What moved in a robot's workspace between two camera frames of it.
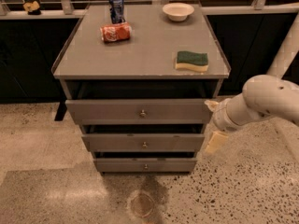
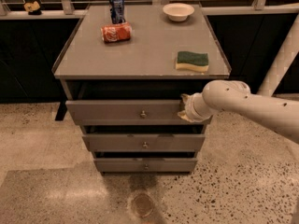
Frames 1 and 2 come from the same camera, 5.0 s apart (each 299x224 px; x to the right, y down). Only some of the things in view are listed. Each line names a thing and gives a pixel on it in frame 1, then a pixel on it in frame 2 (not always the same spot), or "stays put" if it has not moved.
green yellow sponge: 198,62 stays put
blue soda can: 117,7 stays put
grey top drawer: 139,111 stays put
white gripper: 220,117 → 192,109
